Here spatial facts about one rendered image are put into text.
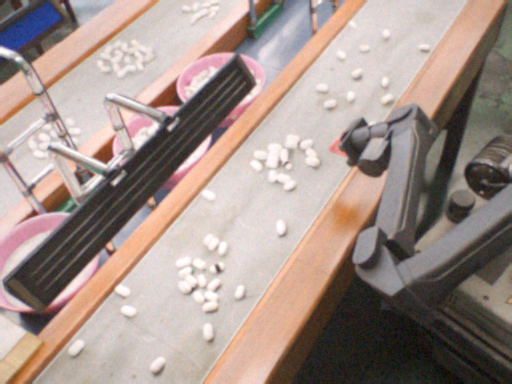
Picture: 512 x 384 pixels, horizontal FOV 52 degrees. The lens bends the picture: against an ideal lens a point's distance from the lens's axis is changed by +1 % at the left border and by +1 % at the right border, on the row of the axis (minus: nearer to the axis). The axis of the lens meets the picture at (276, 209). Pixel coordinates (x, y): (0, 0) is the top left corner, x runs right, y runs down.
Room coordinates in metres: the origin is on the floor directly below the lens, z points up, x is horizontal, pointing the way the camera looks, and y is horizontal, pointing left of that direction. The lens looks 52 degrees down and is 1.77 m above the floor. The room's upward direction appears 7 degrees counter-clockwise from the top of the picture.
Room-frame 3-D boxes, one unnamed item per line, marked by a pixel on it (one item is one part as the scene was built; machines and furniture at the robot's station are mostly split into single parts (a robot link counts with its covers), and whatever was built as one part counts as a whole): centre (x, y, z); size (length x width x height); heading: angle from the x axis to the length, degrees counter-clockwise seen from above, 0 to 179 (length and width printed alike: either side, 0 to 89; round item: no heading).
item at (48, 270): (0.68, 0.23, 1.08); 0.62 x 0.08 x 0.07; 143
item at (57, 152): (0.73, 0.29, 0.90); 0.20 x 0.19 x 0.45; 143
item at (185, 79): (1.29, 0.12, 0.72); 0.27 x 0.27 x 0.10
